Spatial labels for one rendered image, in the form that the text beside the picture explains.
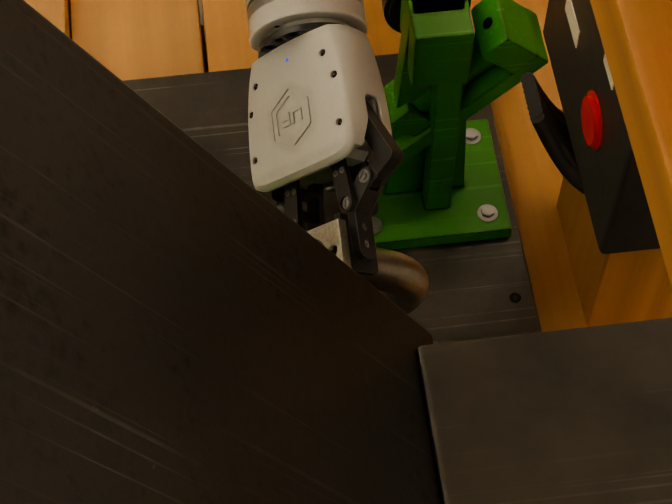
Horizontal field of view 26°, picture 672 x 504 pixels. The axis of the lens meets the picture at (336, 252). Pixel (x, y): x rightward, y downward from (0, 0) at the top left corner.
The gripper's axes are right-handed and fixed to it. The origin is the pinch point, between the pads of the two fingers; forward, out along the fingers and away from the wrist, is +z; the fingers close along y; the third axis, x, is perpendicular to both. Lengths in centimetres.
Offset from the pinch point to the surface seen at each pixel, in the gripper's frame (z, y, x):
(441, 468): 16.2, 7.7, -1.4
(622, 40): 0.4, 32.2, -13.6
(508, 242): -9.1, -12.7, 38.2
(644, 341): 9.5, 16.4, 10.2
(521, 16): -23.0, 2.0, 24.5
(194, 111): -28, -36, 21
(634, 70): 2.3, 32.8, -14.2
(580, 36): -5.5, 24.0, -3.7
